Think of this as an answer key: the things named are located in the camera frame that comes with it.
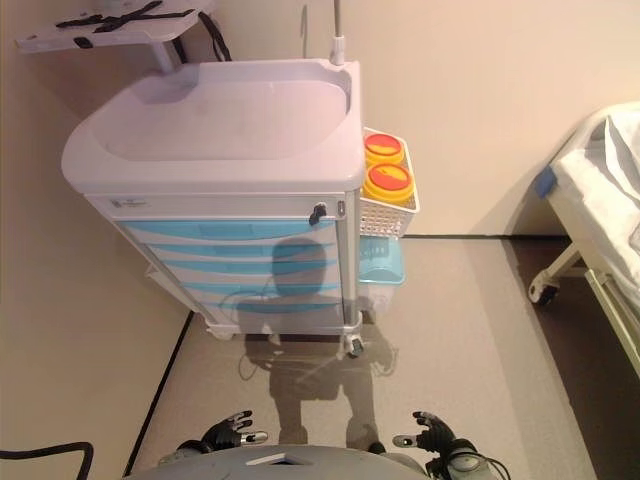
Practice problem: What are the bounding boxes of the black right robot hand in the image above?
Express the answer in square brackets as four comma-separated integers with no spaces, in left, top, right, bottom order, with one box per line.
[392,410,459,459]

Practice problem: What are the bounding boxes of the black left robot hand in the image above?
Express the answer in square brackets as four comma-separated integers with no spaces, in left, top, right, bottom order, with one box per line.
[199,409,269,454]

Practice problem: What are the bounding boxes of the blue front cart drawer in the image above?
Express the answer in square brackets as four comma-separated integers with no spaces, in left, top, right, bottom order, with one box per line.
[149,258,340,282]

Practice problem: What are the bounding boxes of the cart caster wheel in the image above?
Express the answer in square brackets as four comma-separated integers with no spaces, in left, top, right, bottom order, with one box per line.
[342,332,369,359]

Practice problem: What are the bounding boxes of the light blue waste bin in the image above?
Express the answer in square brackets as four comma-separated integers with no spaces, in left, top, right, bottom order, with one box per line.
[358,234,407,314]

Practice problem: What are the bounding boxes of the bed caster wheel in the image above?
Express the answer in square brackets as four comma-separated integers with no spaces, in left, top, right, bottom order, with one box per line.
[529,279,561,306]

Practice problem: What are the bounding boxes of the white perforated side basket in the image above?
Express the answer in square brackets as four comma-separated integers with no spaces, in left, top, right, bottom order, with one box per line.
[358,126,421,239]

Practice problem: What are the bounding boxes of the yellow sharps container red lid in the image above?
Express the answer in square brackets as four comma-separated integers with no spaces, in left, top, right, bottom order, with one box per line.
[362,162,419,204]
[363,132,406,165]

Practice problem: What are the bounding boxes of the white medical cart blue drawers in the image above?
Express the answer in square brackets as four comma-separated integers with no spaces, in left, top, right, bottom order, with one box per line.
[60,58,365,346]

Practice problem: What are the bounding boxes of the blue bed corner clip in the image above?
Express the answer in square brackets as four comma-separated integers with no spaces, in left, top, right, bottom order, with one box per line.
[535,167,559,197]

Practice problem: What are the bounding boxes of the white hospital bed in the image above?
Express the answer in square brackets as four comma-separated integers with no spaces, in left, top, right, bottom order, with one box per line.
[529,99,640,371]

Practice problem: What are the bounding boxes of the grey IV pole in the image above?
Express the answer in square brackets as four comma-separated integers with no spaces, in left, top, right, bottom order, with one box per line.
[327,0,349,66]

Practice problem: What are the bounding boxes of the white overbed tray table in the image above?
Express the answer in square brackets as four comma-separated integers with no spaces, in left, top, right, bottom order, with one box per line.
[14,0,217,76]

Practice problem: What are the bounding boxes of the thick dark tether cable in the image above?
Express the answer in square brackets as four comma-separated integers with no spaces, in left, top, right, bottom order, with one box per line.
[0,441,95,480]

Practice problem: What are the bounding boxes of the hanging black strap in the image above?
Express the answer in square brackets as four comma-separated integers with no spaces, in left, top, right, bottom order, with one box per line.
[197,10,234,62]

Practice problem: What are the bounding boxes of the black crossed straps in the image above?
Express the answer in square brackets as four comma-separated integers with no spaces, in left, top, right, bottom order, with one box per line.
[55,1,194,35]

